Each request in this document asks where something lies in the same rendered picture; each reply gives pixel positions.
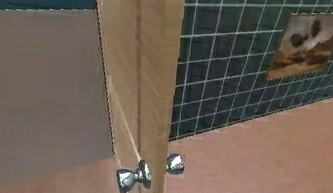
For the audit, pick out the brown framed wall picture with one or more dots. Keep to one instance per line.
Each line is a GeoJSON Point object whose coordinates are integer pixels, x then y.
{"type": "Point", "coordinates": [307, 46]}

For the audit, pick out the light wooden room door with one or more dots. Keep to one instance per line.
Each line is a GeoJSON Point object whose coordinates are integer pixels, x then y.
{"type": "Point", "coordinates": [137, 65]}

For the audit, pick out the silver round door knob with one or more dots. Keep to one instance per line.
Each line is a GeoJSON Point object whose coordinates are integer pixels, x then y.
{"type": "Point", "coordinates": [175, 163]}
{"type": "Point", "coordinates": [130, 177]}

